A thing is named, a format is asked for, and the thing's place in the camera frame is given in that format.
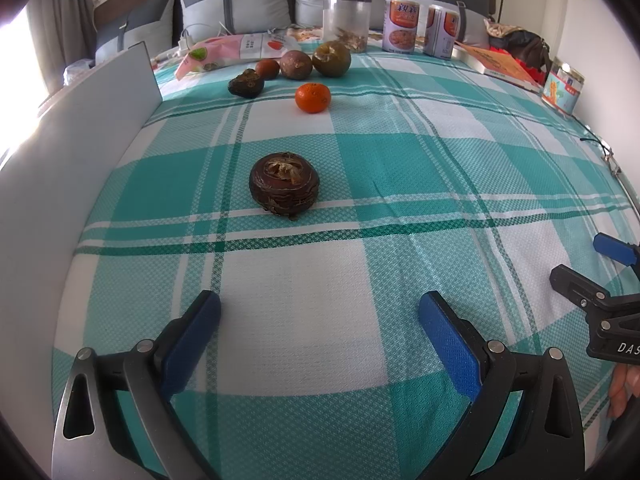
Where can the person's right hand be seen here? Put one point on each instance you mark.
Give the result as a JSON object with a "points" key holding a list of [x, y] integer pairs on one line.
{"points": [[622, 390]]}

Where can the white snack bag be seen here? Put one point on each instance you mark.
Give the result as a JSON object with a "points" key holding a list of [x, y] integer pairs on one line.
{"points": [[270, 46]]}

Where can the orange tangerine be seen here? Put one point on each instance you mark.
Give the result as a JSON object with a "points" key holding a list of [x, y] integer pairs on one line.
{"points": [[312, 97]]}

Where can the grey curtain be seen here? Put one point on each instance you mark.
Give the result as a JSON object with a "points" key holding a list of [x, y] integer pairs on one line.
{"points": [[60, 10]]}

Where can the small red-brown fruit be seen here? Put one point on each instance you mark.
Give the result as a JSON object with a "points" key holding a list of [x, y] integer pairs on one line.
{"points": [[267, 68]]}

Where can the glass jar with printed label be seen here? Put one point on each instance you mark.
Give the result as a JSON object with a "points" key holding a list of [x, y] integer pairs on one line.
{"points": [[562, 85]]}

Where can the brown handbag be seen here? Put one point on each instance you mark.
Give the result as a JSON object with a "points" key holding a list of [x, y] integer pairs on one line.
{"points": [[520, 42]]}

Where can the pink snack bag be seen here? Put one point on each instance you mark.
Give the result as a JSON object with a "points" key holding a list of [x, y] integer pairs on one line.
{"points": [[210, 55]]}

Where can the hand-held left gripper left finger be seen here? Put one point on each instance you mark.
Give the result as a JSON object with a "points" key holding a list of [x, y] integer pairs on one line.
{"points": [[192, 345]]}

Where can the grey and orange can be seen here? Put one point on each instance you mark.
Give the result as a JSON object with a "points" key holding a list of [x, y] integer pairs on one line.
{"points": [[442, 30]]}

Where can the floral blanket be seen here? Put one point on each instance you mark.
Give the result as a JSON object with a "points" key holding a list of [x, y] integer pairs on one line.
{"points": [[310, 35]]}

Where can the green-brown round fruit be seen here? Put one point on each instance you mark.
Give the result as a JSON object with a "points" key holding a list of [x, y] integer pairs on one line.
{"points": [[331, 58]]}

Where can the white folded board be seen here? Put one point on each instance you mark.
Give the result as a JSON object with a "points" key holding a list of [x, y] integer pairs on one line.
{"points": [[75, 160]]}

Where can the lumpy dark water chestnut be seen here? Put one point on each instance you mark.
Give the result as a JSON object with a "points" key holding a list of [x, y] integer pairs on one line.
{"points": [[246, 82]]}

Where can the teal checked cloth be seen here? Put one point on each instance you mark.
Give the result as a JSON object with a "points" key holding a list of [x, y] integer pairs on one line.
{"points": [[400, 210]]}

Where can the brown passion fruit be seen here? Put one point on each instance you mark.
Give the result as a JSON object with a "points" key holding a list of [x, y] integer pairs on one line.
{"points": [[296, 64]]}

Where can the round dark water chestnut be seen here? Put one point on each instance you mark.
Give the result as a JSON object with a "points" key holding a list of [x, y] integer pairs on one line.
{"points": [[284, 187]]}

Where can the orange book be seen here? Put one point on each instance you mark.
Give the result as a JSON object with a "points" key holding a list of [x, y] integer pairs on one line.
{"points": [[500, 65]]}

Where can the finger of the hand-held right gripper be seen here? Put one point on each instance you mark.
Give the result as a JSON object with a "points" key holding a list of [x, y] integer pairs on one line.
{"points": [[612, 249], [575, 285]]}

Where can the orange label can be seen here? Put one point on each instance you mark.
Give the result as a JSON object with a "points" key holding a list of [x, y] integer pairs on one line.
{"points": [[401, 22]]}

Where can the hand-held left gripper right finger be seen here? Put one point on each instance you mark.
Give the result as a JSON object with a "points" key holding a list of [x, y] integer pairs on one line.
{"points": [[450, 345]]}

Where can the red plastic item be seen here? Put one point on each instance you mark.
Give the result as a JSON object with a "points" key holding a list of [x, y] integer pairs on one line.
{"points": [[530, 69]]}

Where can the clear jar with black lid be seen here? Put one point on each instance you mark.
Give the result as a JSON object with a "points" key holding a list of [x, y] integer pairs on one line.
{"points": [[346, 20]]}

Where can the clear plastic bag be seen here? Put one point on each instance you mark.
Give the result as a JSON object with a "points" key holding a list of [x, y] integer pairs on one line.
{"points": [[77, 67]]}

